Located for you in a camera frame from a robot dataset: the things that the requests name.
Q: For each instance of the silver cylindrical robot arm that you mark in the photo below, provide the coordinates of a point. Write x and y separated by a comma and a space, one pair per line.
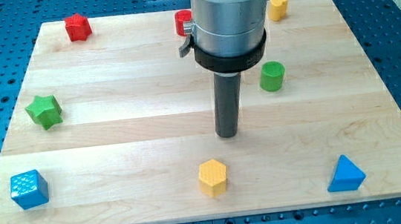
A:
227, 36

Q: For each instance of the red star block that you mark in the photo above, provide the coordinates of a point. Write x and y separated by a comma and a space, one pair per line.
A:
77, 27

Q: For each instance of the green star block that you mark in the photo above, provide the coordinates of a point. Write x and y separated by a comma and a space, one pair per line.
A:
45, 111

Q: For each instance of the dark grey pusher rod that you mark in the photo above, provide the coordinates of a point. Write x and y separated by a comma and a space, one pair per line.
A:
227, 97

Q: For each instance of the yellow hexagon block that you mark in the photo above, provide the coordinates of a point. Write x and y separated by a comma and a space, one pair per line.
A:
212, 178

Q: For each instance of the green cylinder block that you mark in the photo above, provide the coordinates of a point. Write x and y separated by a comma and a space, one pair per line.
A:
272, 76

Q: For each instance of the light wooden board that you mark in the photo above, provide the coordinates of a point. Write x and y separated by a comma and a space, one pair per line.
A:
138, 122

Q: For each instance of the red cylinder block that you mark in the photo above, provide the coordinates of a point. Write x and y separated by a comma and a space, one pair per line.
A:
181, 17

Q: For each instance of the blue triangle block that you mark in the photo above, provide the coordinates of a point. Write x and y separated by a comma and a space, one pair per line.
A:
347, 176

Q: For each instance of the blue cube block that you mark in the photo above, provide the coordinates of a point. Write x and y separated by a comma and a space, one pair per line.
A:
29, 189

